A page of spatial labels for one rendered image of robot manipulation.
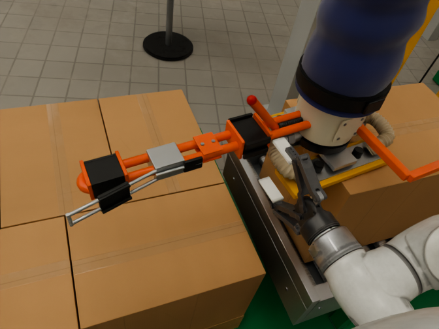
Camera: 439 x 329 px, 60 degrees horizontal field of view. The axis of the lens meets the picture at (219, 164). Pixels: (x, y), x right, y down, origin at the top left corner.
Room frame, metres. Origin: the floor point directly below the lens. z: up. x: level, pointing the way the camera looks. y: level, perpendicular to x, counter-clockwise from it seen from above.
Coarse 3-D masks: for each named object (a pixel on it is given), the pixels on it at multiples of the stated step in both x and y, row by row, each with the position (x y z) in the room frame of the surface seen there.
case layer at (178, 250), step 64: (0, 128) 0.98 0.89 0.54; (64, 128) 1.05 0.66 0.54; (128, 128) 1.13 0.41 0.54; (192, 128) 1.22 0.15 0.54; (0, 192) 0.70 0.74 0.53; (64, 192) 0.75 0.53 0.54; (192, 192) 0.87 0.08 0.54; (0, 256) 0.47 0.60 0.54; (64, 256) 0.51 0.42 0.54; (128, 256) 0.56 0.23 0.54; (192, 256) 0.61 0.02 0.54; (256, 256) 0.66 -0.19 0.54; (0, 320) 0.29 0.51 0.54; (64, 320) 0.33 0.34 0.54; (128, 320) 0.38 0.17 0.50; (192, 320) 0.49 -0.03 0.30
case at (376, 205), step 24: (408, 96) 1.19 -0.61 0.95; (432, 96) 1.23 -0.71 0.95; (408, 120) 1.05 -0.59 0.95; (432, 120) 1.08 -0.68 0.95; (408, 144) 0.93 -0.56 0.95; (432, 144) 0.95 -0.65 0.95; (264, 168) 1.00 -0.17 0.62; (384, 168) 0.80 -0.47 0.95; (408, 168) 0.82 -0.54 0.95; (288, 192) 0.85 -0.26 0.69; (336, 192) 0.71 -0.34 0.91; (360, 192) 0.69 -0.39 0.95; (384, 192) 0.73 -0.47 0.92; (408, 192) 0.79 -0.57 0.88; (432, 192) 0.85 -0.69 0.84; (336, 216) 0.67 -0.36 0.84; (360, 216) 0.72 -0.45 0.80; (384, 216) 0.78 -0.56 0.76; (408, 216) 0.85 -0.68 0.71; (360, 240) 0.77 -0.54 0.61
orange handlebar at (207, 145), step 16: (288, 128) 0.73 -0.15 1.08; (304, 128) 0.75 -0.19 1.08; (176, 144) 0.60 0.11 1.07; (192, 144) 0.61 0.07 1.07; (208, 144) 0.62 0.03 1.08; (224, 144) 0.63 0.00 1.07; (368, 144) 0.74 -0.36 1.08; (128, 160) 0.53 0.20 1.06; (144, 160) 0.54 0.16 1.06; (208, 160) 0.59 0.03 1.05; (384, 160) 0.69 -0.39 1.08; (80, 176) 0.46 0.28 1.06; (400, 176) 0.65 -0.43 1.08; (416, 176) 0.64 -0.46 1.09
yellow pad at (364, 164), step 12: (348, 144) 0.84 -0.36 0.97; (360, 144) 0.84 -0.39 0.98; (312, 156) 0.77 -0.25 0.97; (360, 156) 0.78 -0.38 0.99; (372, 156) 0.80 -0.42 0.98; (276, 168) 0.70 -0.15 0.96; (324, 168) 0.72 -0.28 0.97; (348, 168) 0.74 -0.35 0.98; (360, 168) 0.75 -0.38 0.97; (372, 168) 0.77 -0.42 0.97; (288, 180) 0.66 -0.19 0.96; (324, 180) 0.69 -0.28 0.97; (336, 180) 0.69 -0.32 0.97
